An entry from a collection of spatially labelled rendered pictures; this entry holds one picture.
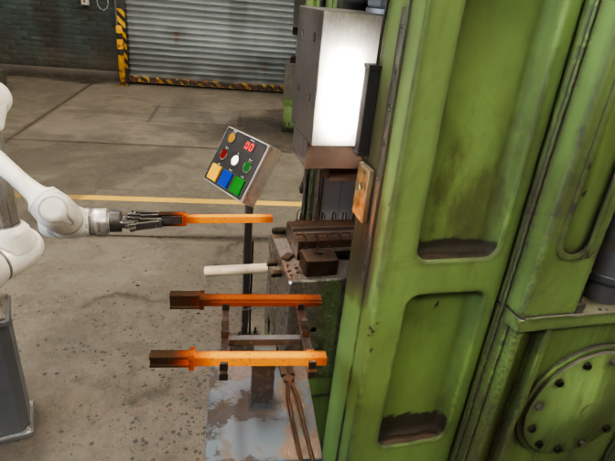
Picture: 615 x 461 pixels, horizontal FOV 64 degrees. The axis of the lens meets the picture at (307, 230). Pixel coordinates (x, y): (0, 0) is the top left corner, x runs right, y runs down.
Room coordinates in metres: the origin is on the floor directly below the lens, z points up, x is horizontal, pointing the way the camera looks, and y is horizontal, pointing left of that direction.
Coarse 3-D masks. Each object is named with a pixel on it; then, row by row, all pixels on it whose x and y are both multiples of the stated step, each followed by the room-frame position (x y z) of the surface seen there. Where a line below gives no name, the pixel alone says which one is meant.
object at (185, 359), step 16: (160, 352) 0.90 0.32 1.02; (176, 352) 0.90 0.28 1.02; (192, 352) 0.91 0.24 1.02; (208, 352) 0.92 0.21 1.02; (224, 352) 0.92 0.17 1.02; (240, 352) 0.93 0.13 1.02; (256, 352) 0.94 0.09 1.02; (272, 352) 0.94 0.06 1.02; (288, 352) 0.95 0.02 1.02; (304, 352) 0.95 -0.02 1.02; (320, 352) 0.96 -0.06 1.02; (192, 368) 0.88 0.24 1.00
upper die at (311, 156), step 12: (300, 144) 1.67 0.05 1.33; (300, 156) 1.65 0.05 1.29; (312, 156) 1.59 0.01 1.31; (324, 156) 1.60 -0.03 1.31; (336, 156) 1.62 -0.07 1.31; (348, 156) 1.63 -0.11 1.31; (360, 156) 1.64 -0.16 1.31; (312, 168) 1.59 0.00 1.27; (324, 168) 1.61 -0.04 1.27; (336, 168) 1.62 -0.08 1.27
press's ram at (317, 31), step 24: (312, 24) 1.64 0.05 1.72; (336, 24) 1.55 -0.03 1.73; (360, 24) 1.57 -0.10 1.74; (312, 48) 1.62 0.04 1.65; (336, 48) 1.55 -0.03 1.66; (360, 48) 1.57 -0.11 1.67; (312, 72) 1.60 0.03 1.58; (336, 72) 1.56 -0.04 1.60; (360, 72) 1.58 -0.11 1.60; (312, 96) 1.57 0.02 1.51; (336, 96) 1.56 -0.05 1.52; (360, 96) 1.58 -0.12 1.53; (312, 120) 1.55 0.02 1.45; (336, 120) 1.56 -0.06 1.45; (312, 144) 1.54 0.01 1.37; (336, 144) 1.56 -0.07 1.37
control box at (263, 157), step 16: (224, 144) 2.25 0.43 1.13; (240, 144) 2.18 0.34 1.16; (256, 144) 2.11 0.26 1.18; (224, 160) 2.19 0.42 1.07; (240, 160) 2.12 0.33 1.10; (256, 160) 2.05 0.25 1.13; (272, 160) 2.07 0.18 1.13; (240, 176) 2.06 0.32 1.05; (256, 176) 2.02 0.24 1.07; (256, 192) 2.02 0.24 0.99
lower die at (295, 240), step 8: (288, 224) 1.75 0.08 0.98; (296, 224) 1.73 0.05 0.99; (304, 224) 1.74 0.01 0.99; (312, 224) 1.75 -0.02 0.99; (320, 224) 1.76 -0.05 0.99; (328, 224) 1.76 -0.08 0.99; (336, 224) 1.77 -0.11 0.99; (344, 224) 1.78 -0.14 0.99; (352, 224) 1.78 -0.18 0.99; (288, 232) 1.73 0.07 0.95; (296, 232) 1.64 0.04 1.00; (304, 232) 1.65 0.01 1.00; (312, 232) 1.65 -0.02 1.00; (320, 232) 1.66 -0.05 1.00; (328, 232) 1.67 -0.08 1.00; (336, 232) 1.68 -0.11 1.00; (344, 232) 1.69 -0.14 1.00; (288, 240) 1.72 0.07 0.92; (296, 240) 1.62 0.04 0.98; (304, 240) 1.60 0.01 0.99; (312, 240) 1.61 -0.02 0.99; (320, 240) 1.62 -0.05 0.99; (328, 240) 1.62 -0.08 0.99; (336, 240) 1.63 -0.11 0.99; (344, 240) 1.64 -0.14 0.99; (296, 248) 1.61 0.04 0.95; (312, 248) 1.60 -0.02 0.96; (296, 256) 1.60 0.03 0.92; (344, 256) 1.64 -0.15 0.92
